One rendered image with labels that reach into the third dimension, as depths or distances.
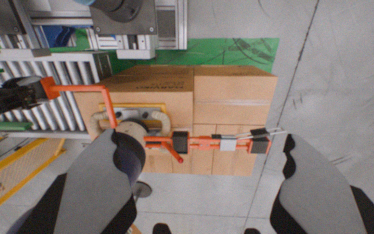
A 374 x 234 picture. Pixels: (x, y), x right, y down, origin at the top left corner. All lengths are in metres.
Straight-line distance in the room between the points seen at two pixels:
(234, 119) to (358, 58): 1.44
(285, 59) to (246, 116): 0.82
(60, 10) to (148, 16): 0.38
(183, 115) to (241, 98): 0.58
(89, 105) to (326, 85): 2.18
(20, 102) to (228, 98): 1.08
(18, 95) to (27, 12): 0.39
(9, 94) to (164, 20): 1.10
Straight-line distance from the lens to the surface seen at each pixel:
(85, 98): 0.91
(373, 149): 3.12
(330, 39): 2.07
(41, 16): 0.95
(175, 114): 0.77
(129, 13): 0.60
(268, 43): 1.78
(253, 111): 1.28
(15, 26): 0.88
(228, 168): 1.60
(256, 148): 0.74
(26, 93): 0.71
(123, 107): 0.80
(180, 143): 0.68
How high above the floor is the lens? 1.63
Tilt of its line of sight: 63 degrees down
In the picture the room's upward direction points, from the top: 174 degrees counter-clockwise
